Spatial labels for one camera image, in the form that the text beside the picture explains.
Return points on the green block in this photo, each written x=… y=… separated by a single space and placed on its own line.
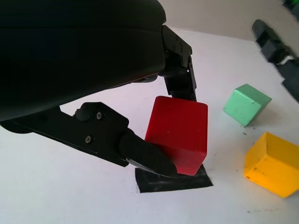
x=245 y=105

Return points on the black tape patch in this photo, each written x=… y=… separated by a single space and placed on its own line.
x=163 y=184

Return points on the red block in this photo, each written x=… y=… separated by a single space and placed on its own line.
x=180 y=128

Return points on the yellow block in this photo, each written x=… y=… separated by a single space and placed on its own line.
x=271 y=165

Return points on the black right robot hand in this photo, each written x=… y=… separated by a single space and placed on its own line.
x=280 y=58

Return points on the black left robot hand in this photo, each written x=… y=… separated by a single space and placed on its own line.
x=77 y=51

